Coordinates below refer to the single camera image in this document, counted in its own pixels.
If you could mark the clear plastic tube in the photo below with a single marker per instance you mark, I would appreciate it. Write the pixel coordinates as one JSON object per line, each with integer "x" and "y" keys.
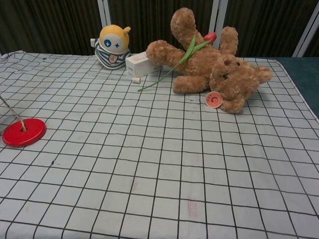
{"x": 109, "y": 75}

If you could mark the brown teddy bear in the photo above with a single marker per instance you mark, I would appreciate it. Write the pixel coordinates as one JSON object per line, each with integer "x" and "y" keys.
{"x": 199, "y": 64}

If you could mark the round orange hang tag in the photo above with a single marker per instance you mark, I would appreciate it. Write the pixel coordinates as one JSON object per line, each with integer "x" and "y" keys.
{"x": 213, "y": 100}

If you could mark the red artificial tulip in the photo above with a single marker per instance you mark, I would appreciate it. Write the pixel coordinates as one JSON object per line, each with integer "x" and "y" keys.
{"x": 210, "y": 36}

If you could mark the dark teal table mat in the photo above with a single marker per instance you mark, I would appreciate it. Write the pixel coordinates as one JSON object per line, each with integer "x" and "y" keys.
{"x": 304, "y": 74}

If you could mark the small white cardboard box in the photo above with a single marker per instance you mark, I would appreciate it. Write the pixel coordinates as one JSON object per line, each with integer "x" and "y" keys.
{"x": 139, "y": 66}

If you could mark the small white cylinder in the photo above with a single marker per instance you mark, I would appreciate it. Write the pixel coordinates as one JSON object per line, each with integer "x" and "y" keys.
{"x": 136, "y": 80}

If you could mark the yellow plush toy striped shirt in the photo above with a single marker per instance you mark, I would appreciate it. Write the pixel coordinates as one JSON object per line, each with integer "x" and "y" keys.
{"x": 113, "y": 39}

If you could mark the grey divider post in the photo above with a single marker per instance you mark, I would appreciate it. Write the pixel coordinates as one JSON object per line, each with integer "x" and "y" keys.
{"x": 307, "y": 27}
{"x": 103, "y": 20}
{"x": 219, "y": 20}

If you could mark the red disc with hole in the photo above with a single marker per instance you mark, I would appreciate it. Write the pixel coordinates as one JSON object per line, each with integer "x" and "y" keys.
{"x": 35, "y": 132}

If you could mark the white black checkered cloth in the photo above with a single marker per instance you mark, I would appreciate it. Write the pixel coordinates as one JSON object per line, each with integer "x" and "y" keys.
{"x": 149, "y": 161}

